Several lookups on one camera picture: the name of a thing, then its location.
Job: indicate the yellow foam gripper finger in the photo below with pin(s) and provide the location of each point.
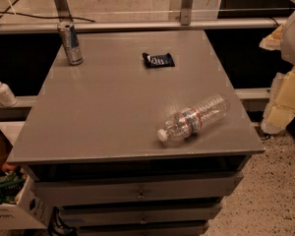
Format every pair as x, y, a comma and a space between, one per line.
272, 41
280, 110

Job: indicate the dark blue rxbar wrapper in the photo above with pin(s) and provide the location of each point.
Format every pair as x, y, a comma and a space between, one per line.
158, 61

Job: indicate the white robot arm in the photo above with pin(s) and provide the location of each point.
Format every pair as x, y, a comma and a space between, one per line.
288, 41

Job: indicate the silver blue redbull can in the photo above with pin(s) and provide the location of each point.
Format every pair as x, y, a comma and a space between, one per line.
70, 42

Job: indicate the clear plastic water bottle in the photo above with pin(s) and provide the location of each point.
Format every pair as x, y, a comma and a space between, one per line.
190, 120

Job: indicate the white pump dispenser bottle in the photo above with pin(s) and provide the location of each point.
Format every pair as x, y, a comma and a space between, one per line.
7, 98

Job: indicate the white cardboard box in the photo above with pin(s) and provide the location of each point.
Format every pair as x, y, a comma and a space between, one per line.
20, 208

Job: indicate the green snack bags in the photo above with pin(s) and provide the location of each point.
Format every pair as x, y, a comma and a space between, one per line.
11, 183

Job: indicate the grey metal rail frame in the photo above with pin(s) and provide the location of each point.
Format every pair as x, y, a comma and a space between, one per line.
139, 14

